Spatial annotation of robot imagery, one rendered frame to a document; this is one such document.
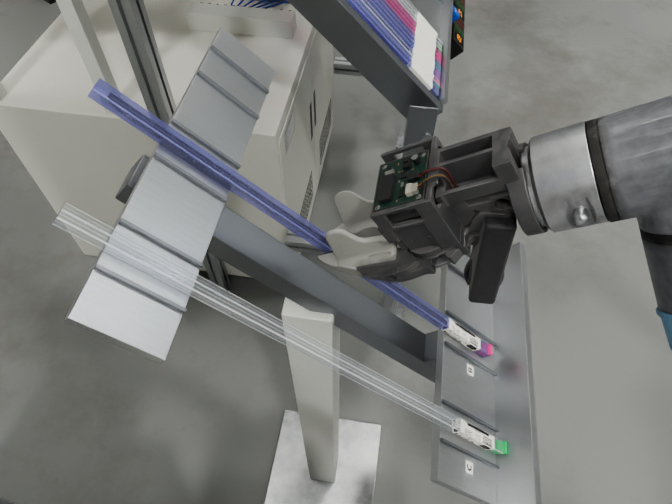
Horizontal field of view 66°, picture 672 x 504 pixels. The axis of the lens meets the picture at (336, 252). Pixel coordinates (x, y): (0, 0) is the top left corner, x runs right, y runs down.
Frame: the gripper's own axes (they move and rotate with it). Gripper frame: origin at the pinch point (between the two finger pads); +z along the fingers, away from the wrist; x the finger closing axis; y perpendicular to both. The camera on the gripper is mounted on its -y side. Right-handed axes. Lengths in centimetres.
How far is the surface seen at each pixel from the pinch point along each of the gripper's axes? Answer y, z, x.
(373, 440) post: -80, 42, -7
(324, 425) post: -38.5, 26.7, 4.0
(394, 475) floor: -84, 38, 0
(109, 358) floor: -40, 106, -16
